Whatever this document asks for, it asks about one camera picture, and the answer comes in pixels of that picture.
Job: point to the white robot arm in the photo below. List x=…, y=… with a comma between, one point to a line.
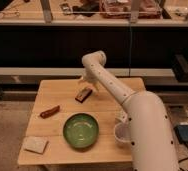
x=152, y=143

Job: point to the white tube bottle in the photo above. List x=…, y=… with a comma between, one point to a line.
x=121, y=116

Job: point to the red tray on shelf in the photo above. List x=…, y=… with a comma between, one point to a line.
x=122, y=9

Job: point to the brown sausage toy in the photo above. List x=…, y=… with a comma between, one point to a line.
x=50, y=112

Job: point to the brown rectangular eraser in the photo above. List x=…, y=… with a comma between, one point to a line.
x=83, y=94

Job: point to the black device on shelf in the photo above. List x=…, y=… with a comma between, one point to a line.
x=87, y=9

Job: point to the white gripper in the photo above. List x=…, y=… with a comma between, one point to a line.
x=89, y=77

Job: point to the white ceramic cup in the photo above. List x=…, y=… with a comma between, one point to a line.
x=121, y=134

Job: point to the green ceramic bowl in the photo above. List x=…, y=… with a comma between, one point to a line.
x=81, y=130

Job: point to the black power adapter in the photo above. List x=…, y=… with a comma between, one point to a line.
x=181, y=132

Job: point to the wooden table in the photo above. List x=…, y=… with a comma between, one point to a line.
x=101, y=105

